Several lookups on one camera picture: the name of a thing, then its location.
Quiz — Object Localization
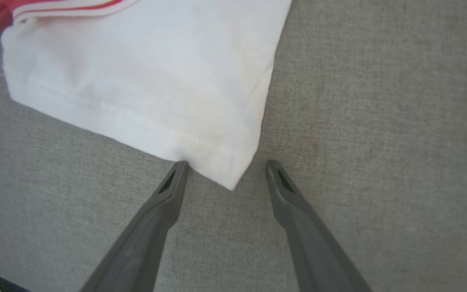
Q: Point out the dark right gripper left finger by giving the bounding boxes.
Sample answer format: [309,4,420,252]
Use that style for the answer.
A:
[79,161,189,292]

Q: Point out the red jersey with white sleeves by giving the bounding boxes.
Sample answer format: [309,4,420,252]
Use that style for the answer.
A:
[0,0,293,191]

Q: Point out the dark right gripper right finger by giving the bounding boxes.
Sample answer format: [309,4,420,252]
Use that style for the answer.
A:
[265,159,374,292]

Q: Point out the grey fabric sofa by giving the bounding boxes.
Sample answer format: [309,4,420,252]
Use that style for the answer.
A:
[0,0,467,292]

